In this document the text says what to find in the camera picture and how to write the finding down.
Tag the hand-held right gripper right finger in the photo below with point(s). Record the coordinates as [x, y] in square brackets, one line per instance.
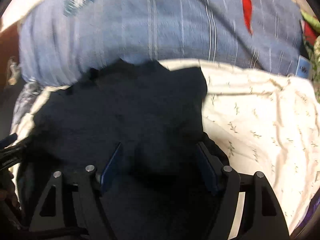
[207, 167]

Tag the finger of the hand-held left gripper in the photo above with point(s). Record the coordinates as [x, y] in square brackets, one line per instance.
[10, 150]

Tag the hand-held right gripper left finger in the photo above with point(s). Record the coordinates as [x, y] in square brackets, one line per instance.
[112, 166]

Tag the dark navy garment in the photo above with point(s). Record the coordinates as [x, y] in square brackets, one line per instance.
[120, 120]

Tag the person's left hand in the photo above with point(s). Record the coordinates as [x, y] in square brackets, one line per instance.
[7, 192]

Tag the grey patterned cloth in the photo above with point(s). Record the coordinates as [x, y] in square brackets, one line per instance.
[23, 102]

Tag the white floral bedsheet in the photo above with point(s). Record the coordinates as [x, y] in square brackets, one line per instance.
[260, 122]

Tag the purple cloth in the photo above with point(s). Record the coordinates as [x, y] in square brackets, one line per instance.
[306, 217]

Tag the blue plaid blanket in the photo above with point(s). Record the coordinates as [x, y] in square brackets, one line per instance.
[160, 22]

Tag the green patterned cloth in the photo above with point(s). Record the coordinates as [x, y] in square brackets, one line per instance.
[311, 42]

